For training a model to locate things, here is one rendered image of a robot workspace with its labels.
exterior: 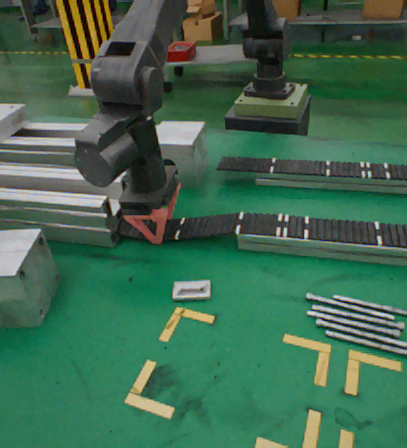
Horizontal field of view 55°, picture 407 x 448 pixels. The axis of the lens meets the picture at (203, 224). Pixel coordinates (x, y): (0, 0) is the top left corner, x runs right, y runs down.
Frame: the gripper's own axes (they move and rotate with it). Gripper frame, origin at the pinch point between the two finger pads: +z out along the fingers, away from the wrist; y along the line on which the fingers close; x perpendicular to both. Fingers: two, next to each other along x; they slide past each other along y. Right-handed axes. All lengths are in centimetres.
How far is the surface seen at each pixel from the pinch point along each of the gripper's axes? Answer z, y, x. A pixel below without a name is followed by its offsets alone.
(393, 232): -0.9, 0.3, 35.5
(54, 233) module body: -2.0, 4.2, -16.9
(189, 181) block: -0.6, -14.0, 1.7
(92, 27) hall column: 18, -295, -157
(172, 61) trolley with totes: 52, -298, -91
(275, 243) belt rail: -0.2, 2.7, 19.0
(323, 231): -1.2, 0.8, 25.9
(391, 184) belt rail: 1.4, -16.0, 38.0
